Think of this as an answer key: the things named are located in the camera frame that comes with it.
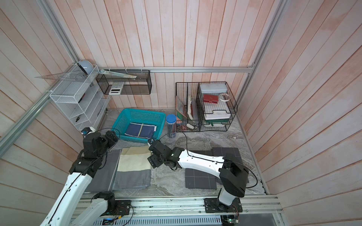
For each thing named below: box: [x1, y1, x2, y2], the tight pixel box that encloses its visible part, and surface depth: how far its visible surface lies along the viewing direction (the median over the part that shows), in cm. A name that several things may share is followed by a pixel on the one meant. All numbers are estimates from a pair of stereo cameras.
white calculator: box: [108, 81, 124, 96], surface depth 98 cm
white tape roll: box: [219, 93, 231, 102], surface depth 103 cm
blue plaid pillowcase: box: [124, 122, 157, 139], surface depth 106 cm
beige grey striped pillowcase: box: [112, 145, 152, 191], surface depth 87 cm
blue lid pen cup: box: [165, 113, 177, 139], surface depth 96 cm
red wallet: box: [203, 94, 219, 104], surface depth 97 cm
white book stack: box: [204, 110, 231, 121], surface depth 94 cm
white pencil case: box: [199, 83, 228, 94], surface depth 106 cm
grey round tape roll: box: [77, 59, 94, 76], surface depth 84 cm
